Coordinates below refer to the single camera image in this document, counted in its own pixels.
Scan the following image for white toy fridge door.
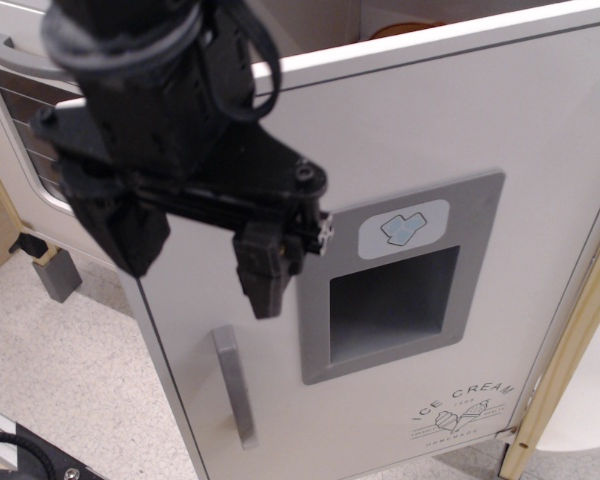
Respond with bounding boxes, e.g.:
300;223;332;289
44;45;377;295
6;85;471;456
122;1;600;479

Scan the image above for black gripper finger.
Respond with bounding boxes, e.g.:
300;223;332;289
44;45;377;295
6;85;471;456
233;222;303;319

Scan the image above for grey fridge door handle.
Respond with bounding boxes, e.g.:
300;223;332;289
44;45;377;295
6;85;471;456
212;325;259;450

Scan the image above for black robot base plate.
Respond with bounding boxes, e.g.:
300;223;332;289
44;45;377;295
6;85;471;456
15;424;105;480

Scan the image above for black and red cables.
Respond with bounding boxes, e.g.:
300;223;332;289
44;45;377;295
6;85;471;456
0;430;56;480

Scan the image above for grey kitchen leg block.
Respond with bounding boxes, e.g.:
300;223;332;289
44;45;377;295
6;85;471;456
33;250;83;303

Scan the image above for grey oven door handle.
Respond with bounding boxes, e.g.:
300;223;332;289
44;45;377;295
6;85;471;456
0;33;73;82

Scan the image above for grey ice dispenser panel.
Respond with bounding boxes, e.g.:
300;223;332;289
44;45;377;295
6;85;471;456
297;170;505;385

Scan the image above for white toy oven door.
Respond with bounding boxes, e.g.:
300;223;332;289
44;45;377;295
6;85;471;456
0;1;114;268

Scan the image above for amber transparent plastic pot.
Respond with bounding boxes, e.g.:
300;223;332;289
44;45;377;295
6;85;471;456
368;21;446;40

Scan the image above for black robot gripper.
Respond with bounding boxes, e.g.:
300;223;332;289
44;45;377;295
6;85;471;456
31;1;331;278

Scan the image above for black clamp bracket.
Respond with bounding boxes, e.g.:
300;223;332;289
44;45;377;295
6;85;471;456
8;232;48;259

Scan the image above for light wooden side post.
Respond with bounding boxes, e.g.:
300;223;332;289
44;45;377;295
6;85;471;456
498;246;600;479

